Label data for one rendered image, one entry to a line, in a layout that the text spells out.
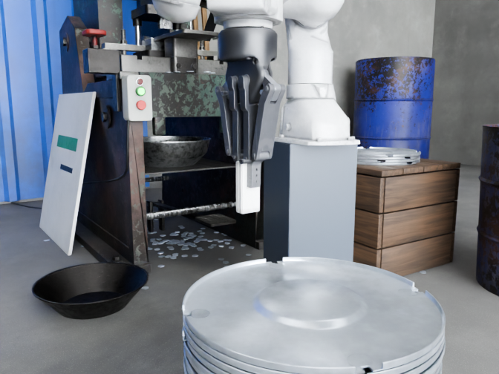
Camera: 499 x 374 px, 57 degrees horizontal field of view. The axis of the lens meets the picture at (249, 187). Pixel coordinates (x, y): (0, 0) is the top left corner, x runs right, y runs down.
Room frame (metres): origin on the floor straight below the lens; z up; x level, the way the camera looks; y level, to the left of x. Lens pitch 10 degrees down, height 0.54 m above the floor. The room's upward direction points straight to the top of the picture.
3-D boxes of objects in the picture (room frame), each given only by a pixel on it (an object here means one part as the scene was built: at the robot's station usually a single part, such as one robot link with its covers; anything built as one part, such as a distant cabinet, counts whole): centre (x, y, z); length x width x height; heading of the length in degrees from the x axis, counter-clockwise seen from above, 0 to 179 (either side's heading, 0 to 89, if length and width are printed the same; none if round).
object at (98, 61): (1.45, 0.45, 0.62); 0.10 x 0.06 x 0.20; 124
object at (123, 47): (1.72, 0.46, 0.76); 0.17 x 0.06 x 0.10; 124
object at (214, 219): (1.70, 0.25, 0.14); 0.59 x 0.10 x 0.05; 34
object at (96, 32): (1.44, 0.47, 0.72); 0.07 x 0.06 x 0.08; 34
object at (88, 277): (1.19, 0.43, 0.04); 0.30 x 0.30 x 0.07
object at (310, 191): (1.18, -0.15, 0.23); 0.18 x 0.18 x 0.45; 18
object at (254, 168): (0.59, -0.01, 0.46); 0.03 x 0.01 x 0.05; 35
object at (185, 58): (1.67, 0.22, 0.72); 0.25 x 0.14 x 0.14; 34
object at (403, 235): (1.60, -0.44, 0.18); 0.40 x 0.38 x 0.35; 32
